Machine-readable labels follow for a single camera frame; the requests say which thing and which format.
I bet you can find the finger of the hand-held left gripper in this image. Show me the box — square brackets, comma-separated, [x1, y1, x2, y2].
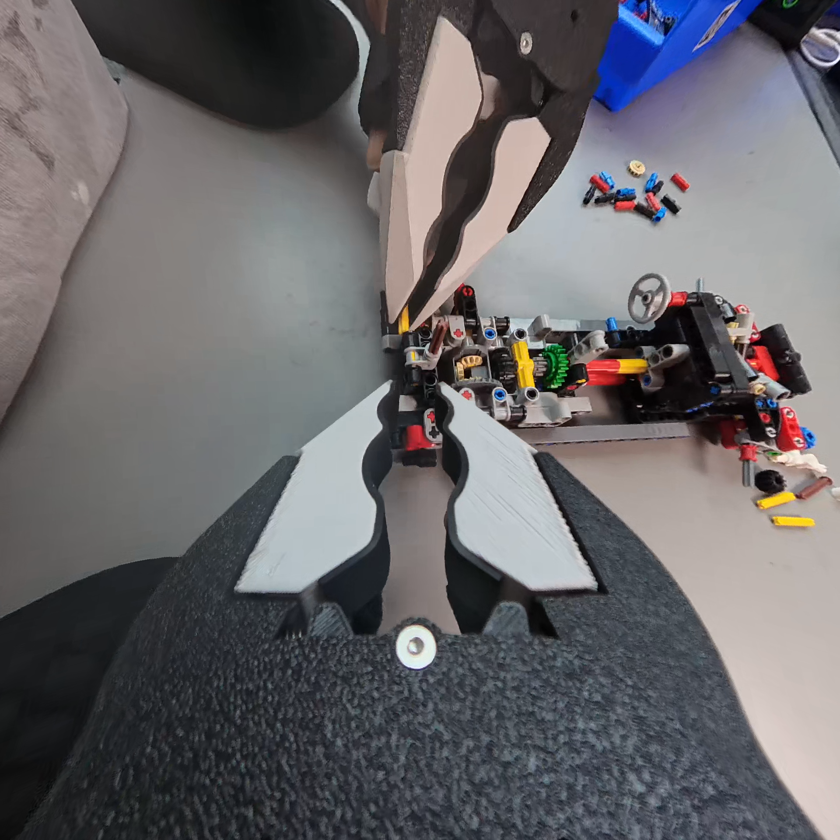
[367, 16, 484, 324]
[408, 118, 552, 329]

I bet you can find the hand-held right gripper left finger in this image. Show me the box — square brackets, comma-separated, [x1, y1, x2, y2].
[235, 379, 395, 595]

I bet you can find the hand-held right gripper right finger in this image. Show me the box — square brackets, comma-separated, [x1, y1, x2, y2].
[434, 382, 599, 595]

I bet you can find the toy building-block car chassis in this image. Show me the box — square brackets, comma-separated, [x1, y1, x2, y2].
[381, 274, 816, 488]

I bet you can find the grey desk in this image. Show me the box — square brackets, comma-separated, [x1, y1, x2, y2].
[0, 20, 840, 840]

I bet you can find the loose toy parts cluster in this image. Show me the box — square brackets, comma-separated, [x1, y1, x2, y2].
[620, 0, 677, 31]

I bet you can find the blue plastic bin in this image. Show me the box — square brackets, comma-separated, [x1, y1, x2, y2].
[594, 0, 765, 112]

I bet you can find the pile of small connector pins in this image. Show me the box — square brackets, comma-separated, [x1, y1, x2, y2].
[583, 171, 691, 224]

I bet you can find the black power bank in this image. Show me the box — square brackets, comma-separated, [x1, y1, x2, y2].
[748, 0, 840, 47]

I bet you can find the person's grey sweater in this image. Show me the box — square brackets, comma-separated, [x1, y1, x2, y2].
[0, 0, 130, 422]

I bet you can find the white cable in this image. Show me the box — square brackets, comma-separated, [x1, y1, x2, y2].
[801, 26, 840, 68]

